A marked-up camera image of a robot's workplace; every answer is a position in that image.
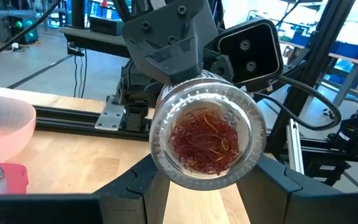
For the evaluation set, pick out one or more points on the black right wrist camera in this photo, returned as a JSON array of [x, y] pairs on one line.
[[250, 53]]

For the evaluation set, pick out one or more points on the black desk device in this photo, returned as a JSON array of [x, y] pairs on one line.
[[104, 25]]

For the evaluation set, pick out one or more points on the grey desk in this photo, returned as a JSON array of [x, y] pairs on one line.
[[82, 39]]

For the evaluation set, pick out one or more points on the black aluminium table frame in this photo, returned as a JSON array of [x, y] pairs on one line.
[[73, 121]]

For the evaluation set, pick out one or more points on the pink plastic bin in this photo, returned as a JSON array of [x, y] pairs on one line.
[[15, 177]]

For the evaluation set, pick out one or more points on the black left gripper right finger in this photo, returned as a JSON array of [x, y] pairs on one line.
[[278, 199]]

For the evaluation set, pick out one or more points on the pink translucent bowl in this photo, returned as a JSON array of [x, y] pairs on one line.
[[5, 124]]

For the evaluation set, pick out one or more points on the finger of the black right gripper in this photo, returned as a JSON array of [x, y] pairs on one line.
[[172, 65]]

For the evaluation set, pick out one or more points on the silver mounting plate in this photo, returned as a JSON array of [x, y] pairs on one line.
[[110, 115]]

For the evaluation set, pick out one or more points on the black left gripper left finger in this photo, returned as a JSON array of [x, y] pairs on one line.
[[138, 199]]

